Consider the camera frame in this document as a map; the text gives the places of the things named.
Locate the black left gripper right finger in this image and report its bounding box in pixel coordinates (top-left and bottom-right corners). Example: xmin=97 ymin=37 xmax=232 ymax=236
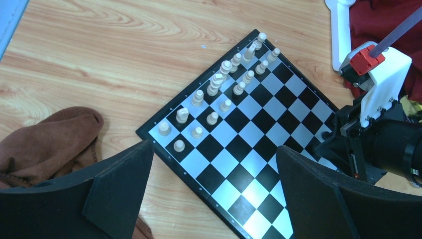
xmin=276 ymin=145 xmax=422 ymax=239

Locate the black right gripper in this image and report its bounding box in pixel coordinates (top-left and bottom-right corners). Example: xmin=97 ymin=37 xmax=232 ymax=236
xmin=315 ymin=99 xmax=422 ymax=185

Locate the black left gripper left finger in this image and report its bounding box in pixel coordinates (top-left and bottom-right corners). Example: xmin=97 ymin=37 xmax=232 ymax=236
xmin=0 ymin=140 xmax=154 ymax=239

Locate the yellow metal tin tray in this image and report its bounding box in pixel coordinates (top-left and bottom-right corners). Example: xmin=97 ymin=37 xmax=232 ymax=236
xmin=400 ymin=96 xmax=422 ymax=124

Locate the cream chess pieces row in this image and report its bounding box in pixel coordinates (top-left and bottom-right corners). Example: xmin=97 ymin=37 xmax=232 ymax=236
xmin=149 ymin=33 xmax=283 ymax=159

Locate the brown crumpled cloth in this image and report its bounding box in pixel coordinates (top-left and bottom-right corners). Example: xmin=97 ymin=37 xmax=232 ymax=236
xmin=0 ymin=107 xmax=153 ymax=239

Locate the dark red hanging shirt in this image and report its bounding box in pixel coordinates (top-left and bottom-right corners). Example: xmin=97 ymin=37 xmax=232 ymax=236
xmin=349 ymin=0 xmax=422 ymax=103

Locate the white centre rack foot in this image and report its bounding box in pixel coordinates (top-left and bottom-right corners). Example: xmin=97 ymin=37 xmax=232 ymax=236
xmin=324 ymin=0 xmax=356 ymax=71

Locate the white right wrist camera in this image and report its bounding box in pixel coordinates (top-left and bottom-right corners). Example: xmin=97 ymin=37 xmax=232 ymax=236
xmin=359 ymin=47 xmax=412 ymax=128

